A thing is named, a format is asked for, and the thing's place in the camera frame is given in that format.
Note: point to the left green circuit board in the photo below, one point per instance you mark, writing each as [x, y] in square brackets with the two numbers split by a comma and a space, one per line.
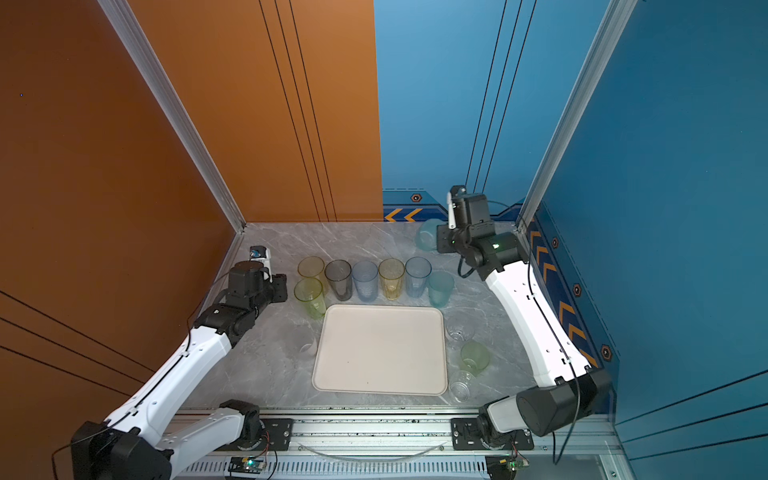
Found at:
[249, 465]

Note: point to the clear textured cup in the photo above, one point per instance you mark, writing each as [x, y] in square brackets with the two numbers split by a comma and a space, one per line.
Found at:
[306, 345]

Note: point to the grey smoked cup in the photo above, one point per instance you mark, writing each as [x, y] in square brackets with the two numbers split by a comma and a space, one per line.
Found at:
[338, 274]

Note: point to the light blue cup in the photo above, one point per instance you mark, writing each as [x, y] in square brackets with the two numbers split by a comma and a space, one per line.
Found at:
[418, 270]
[365, 278]

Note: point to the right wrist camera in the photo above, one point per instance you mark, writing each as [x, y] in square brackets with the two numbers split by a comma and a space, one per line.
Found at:
[456, 207]

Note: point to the teal textured cup front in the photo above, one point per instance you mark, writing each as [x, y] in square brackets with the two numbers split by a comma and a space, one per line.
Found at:
[440, 288]

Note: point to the cream rectangular tray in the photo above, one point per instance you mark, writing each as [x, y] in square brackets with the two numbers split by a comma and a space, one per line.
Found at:
[380, 349]

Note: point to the light green cup right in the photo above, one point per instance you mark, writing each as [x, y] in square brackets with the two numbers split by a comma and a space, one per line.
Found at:
[475, 357]

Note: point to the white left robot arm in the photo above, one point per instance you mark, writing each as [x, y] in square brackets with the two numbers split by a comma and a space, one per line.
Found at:
[132, 442]

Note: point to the clear faceted cup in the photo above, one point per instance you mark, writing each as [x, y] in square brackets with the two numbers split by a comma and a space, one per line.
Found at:
[459, 332]

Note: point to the left aluminium corner post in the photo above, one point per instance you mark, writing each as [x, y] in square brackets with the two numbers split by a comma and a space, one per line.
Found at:
[129, 31]

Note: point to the light blue cup left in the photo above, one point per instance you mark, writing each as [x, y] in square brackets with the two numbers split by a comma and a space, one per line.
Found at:
[365, 278]

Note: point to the yellow-brown tinted cup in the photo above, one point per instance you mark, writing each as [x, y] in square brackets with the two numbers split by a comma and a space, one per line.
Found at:
[312, 267]

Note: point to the light blue cup right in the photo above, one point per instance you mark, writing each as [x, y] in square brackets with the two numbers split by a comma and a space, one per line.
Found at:
[418, 270]

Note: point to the aluminium corner post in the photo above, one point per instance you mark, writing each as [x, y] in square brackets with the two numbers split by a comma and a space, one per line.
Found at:
[129, 31]
[609, 32]

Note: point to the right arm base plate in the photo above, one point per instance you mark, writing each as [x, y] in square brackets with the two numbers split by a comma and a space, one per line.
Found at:
[474, 433]

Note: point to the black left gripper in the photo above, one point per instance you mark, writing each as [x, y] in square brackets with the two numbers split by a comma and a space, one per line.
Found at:
[280, 286]

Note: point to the teal textured cup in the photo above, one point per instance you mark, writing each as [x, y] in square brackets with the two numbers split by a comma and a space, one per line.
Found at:
[427, 235]
[440, 288]

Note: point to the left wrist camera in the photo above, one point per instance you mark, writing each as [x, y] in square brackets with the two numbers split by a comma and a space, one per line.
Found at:
[261, 254]

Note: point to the yellow tinted cup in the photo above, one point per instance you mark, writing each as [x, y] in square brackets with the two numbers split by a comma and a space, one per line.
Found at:
[391, 274]

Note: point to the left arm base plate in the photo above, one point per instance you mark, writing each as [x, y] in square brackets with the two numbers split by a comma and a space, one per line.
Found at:
[273, 434]

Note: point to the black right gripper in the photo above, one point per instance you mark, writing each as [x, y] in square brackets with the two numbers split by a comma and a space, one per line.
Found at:
[442, 239]

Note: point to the right circuit board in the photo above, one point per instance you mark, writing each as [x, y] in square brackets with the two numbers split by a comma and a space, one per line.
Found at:
[505, 468]

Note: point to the aluminium front rail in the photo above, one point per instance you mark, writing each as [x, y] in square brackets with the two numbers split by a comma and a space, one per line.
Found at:
[402, 443]

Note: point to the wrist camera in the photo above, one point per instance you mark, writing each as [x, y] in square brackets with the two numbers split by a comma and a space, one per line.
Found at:
[261, 254]
[456, 207]

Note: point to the clear cup front right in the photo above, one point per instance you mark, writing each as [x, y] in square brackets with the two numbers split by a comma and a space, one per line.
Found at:
[463, 386]

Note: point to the right aluminium corner post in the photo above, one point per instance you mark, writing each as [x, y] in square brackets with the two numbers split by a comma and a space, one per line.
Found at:
[609, 32]

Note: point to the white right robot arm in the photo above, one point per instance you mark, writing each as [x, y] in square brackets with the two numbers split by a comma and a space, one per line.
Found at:
[568, 387]

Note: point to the green tinted cup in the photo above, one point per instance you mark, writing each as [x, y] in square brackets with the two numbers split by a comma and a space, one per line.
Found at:
[310, 293]

